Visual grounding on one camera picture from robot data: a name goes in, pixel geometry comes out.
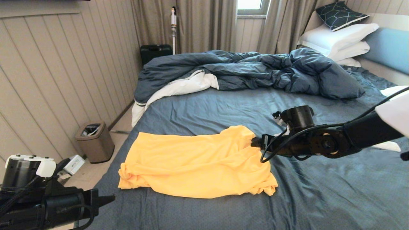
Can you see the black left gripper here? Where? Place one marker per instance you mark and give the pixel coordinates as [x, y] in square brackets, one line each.
[67, 207]

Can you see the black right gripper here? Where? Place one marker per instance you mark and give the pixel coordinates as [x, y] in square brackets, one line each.
[287, 145]

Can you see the yellow t-shirt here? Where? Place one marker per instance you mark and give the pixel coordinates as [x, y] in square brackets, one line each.
[191, 166]

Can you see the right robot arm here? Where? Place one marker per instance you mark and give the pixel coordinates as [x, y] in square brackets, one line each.
[361, 131]

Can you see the dark blue bed sheet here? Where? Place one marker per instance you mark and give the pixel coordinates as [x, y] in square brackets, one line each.
[223, 108]

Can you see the brown metal trash bin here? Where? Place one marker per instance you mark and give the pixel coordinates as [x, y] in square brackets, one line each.
[96, 147]

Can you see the thin metal rod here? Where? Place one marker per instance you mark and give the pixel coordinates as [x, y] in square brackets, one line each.
[119, 131]

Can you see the crumpled dark blue duvet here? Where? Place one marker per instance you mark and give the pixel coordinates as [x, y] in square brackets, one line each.
[255, 68]

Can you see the white duvet lining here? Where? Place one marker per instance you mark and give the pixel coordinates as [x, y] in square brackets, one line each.
[179, 88]

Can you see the narrow beige curtain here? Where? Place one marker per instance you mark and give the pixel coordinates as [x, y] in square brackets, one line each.
[281, 25]

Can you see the small white pillow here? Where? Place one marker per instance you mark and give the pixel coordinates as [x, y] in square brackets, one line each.
[349, 62]

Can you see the wide beige curtain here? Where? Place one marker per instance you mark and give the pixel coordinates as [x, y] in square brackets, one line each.
[204, 25]

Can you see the flat white pillow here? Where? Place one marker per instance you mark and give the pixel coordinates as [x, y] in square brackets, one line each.
[351, 51]

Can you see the large white pillow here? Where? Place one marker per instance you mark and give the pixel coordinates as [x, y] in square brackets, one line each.
[335, 36]

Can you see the long white remote control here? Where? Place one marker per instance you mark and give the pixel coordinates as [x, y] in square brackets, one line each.
[389, 147]

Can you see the dark green hard case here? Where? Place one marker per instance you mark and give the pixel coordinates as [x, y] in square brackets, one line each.
[155, 53]

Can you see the white stick vacuum cleaner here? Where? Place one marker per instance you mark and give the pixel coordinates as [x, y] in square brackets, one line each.
[173, 27]

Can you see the dark geometric pattern cushion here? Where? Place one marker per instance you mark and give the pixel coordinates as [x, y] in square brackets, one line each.
[340, 16]

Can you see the light blue headboard pad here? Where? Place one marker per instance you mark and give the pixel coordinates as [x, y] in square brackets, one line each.
[389, 49]

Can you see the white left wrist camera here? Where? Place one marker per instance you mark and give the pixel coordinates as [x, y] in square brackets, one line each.
[75, 163]

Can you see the window with grey frame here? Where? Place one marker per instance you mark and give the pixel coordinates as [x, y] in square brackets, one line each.
[249, 4]

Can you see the beige headboard frame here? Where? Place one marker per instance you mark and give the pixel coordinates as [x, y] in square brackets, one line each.
[389, 21]

